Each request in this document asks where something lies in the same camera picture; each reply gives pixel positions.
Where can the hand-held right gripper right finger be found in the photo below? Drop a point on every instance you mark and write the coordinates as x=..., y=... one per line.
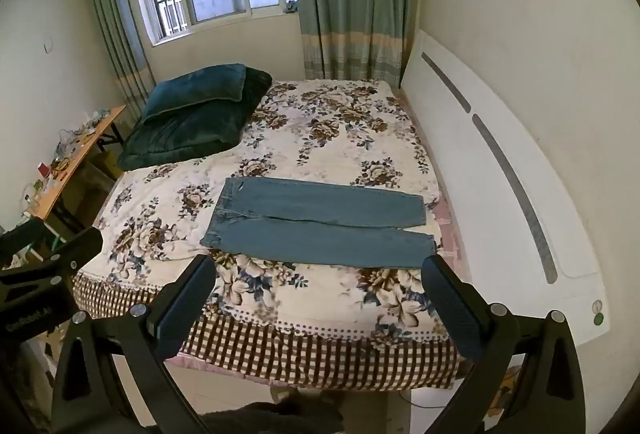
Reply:
x=450, y=309

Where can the floral bed blanket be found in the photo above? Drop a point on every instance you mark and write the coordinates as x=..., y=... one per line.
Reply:
x=320, y=134

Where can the small red box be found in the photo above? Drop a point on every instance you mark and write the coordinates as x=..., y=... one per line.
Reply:
x=45, y=170

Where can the round green sticker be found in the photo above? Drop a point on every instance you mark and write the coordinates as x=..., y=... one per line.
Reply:
x=597, y=312

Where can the white bed headboard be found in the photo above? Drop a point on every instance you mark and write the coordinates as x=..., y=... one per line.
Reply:
x=500, y=174

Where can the blue denim pants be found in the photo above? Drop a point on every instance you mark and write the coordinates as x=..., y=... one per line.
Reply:
x=320, y=226

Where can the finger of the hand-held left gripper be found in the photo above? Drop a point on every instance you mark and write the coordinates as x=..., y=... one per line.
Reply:
x=80, y=249

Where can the pink bed sheet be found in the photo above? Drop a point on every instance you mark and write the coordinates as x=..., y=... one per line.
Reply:
x=450, y=234

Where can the person's dark fuzzy clothing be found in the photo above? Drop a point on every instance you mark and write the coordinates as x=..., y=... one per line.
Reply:
x=280, y=416

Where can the small dark green pillow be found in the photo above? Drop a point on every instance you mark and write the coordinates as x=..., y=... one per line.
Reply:
x=195, y=91

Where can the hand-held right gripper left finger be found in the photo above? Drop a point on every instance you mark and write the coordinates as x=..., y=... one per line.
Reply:
x=184, y=301

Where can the wooden desk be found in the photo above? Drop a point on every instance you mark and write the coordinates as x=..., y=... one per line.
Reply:
x=75, y=164

